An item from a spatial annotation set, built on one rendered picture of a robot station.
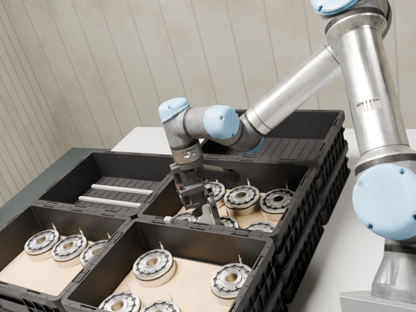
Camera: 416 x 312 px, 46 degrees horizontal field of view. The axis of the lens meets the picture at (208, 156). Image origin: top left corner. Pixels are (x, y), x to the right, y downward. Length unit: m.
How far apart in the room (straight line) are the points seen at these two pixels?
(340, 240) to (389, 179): 0.61
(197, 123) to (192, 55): 2.02
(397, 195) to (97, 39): 2.87
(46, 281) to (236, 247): 0.54
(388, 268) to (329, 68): 0.45
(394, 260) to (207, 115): 0.49
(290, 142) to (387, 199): 0.85
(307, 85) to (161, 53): 2.15
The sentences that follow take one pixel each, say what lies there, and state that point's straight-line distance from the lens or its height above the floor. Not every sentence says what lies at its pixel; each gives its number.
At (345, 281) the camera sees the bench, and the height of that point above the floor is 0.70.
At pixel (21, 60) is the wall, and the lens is 3.91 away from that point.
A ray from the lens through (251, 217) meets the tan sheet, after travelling 1.35.
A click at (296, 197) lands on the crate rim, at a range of 1.22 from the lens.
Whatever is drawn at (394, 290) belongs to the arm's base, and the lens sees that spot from 0.97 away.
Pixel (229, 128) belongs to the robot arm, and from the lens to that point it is 1.11.
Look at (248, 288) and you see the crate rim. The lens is 1.02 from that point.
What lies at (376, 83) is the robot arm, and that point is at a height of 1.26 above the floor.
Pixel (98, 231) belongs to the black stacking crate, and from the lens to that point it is 1.43.
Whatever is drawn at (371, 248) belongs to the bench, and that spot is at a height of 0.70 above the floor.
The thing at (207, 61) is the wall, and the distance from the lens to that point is 3.09.
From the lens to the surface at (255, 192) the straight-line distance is 1.39.
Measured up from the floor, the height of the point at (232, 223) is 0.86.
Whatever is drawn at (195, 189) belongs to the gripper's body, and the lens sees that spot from 1.23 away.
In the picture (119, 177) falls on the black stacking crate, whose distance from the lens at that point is 1.73.
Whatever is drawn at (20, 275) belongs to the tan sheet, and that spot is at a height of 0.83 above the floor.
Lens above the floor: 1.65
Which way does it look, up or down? 29 degrees down
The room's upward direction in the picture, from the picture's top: 16 degrees counter-clockwise
